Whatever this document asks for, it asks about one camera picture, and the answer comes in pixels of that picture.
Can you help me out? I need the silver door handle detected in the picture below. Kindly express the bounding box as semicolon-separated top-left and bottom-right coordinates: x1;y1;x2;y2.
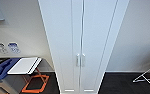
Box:
75;53;80;68
81;53;87;68

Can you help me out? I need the white wardrobe door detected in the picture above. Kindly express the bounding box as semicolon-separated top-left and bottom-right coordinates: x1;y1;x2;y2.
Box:
37;0;83;94
78;0;119;94

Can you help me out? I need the white wardrobe cabinet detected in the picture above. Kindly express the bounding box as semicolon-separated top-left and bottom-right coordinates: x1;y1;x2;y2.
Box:
37;0;130;94

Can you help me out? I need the white drying rack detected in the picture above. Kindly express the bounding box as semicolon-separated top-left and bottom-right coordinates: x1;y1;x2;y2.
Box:
132;63;150;94

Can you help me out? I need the blue cloth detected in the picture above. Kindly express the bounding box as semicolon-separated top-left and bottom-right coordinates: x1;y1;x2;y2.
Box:
0;58;20;83

